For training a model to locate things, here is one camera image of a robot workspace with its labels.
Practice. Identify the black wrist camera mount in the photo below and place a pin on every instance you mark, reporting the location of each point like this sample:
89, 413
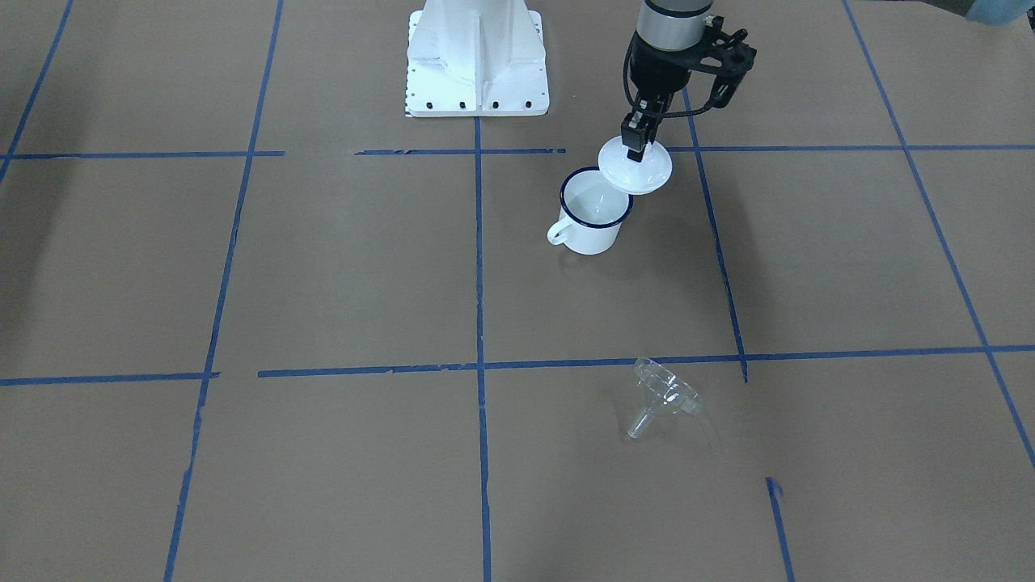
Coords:
725, 57

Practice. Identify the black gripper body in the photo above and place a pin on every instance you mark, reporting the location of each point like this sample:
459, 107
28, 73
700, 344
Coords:
656, 71

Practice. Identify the white ceramic lid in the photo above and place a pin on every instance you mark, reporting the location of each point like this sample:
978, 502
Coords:
627, 175

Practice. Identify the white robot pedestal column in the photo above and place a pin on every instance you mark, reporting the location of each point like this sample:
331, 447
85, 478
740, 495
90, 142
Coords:
476, 58

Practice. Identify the white enamel mug blue rim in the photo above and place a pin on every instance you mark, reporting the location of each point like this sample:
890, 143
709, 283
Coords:
591, 213

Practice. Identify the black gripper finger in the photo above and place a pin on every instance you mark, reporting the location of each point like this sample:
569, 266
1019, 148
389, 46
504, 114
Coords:
638, 130

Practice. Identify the clear glass funnel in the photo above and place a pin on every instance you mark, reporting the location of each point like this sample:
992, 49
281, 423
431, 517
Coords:
664, 394

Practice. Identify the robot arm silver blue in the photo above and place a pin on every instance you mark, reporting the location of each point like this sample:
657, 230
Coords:
663, 29

